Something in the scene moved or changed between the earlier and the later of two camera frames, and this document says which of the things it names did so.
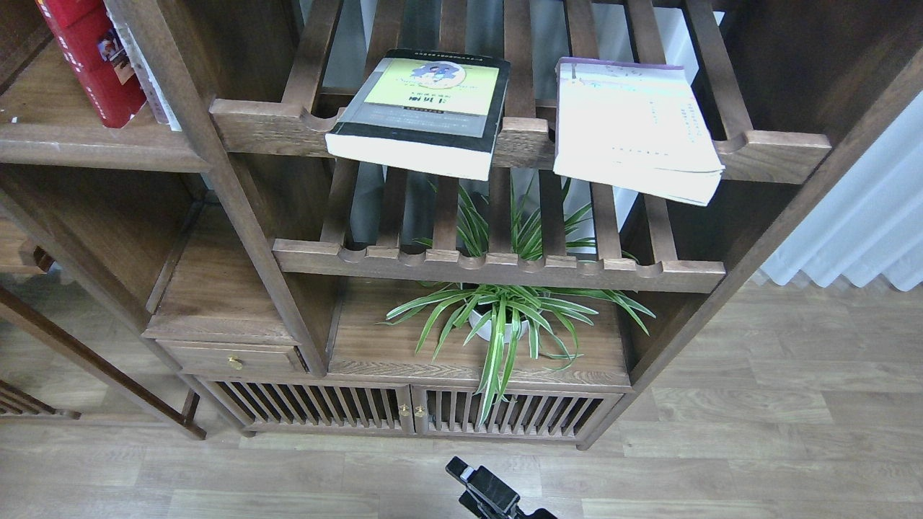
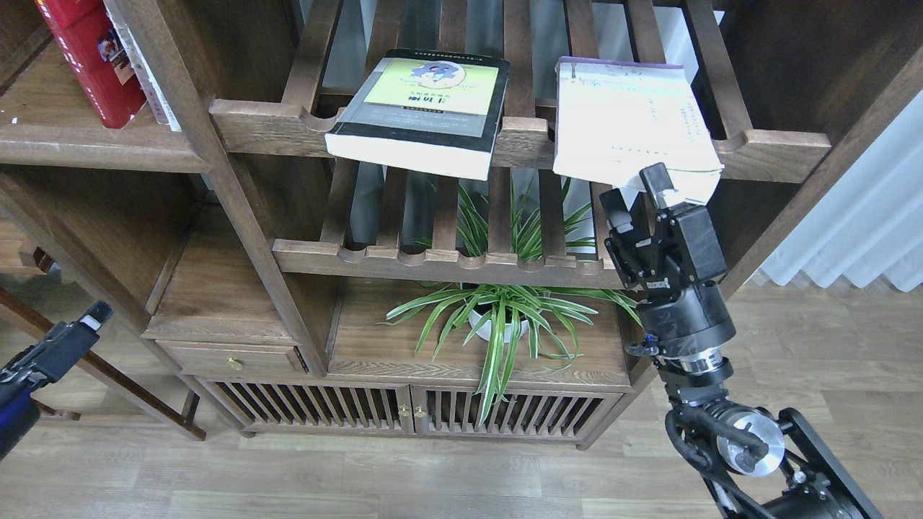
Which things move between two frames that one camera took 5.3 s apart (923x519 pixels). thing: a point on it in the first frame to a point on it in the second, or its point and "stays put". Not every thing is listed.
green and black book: (425, 112) stays put
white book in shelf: (156, 96) stays put
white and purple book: (639, 127) stays put
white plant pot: (475, 319) stays put
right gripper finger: (459, 470) to (657, 181)
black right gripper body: (489, 497) to (674, 264)
